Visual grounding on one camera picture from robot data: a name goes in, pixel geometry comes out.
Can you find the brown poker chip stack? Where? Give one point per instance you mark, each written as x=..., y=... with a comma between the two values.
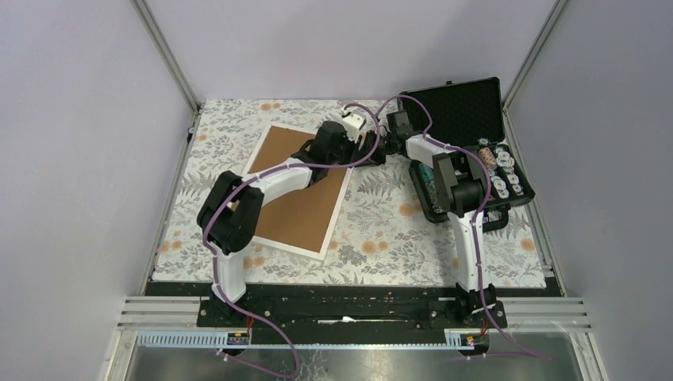
x=488, y=158

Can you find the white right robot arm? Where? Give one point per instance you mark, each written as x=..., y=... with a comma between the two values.
x=462, y=188

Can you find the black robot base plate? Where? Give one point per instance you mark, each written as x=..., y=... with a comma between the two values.
x=342, y=312

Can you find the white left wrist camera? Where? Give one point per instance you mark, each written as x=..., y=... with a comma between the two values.
x=354, y=124

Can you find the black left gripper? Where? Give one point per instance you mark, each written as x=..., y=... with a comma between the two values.
x=354, y=147

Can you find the white picture frame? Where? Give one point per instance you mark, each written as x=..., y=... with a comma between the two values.
x=300, y=223

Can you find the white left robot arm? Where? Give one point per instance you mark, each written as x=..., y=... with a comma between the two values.
x=231, y=211

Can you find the aluminium front rail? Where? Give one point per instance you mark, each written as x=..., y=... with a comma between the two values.
x=514, y=315

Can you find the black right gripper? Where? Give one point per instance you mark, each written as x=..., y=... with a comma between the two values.
x=368, y=147

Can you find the grey slotted cable duct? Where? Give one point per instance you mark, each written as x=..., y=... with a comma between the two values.
x=239, y=340

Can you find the black poker chip case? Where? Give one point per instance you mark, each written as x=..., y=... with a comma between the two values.
x=469, y=115

